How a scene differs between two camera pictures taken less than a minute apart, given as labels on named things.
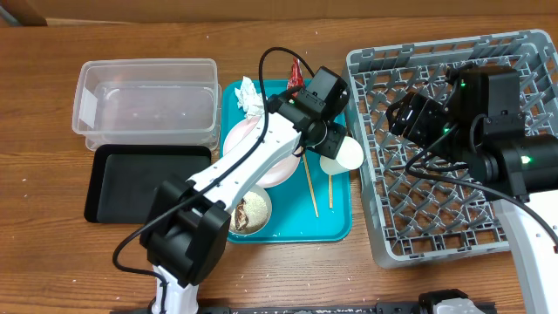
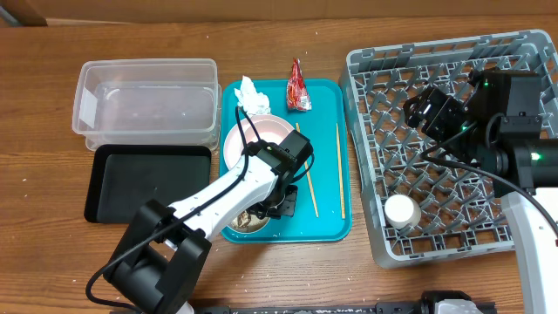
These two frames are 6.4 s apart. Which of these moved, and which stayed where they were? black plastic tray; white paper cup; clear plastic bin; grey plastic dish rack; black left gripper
Moved: black left gripper; white paper cup
Stayed: clear plastic bin; black plastic tray; grey plastic dish rack
